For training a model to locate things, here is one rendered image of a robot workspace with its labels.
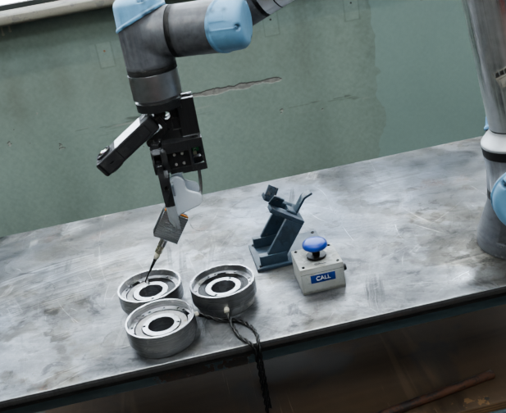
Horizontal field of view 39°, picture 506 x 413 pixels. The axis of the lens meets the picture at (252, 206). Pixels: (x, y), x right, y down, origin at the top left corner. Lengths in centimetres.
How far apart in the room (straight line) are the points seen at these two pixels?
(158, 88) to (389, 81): 186
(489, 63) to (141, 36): 47
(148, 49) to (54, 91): 166
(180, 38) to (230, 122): 172
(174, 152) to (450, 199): 57
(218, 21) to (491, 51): 36
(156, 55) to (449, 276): 56
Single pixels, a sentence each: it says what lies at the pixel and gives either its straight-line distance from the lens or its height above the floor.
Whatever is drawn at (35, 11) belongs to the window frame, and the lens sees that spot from 255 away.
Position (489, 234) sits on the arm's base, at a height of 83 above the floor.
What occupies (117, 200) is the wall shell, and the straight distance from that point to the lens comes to 280.
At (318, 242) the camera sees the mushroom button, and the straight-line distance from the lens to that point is 112.
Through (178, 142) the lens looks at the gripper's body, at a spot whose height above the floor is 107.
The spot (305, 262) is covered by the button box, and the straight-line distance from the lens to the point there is 113.
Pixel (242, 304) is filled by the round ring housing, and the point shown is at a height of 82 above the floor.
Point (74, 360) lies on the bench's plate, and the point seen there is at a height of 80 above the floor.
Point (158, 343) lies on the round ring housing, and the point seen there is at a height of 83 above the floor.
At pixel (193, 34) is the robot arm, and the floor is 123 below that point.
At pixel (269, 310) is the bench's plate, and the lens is 111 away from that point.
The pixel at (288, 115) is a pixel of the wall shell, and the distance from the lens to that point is 275.
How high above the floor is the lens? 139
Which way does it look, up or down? 24 degrees down
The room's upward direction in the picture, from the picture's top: 10 degrees counter-clockwise
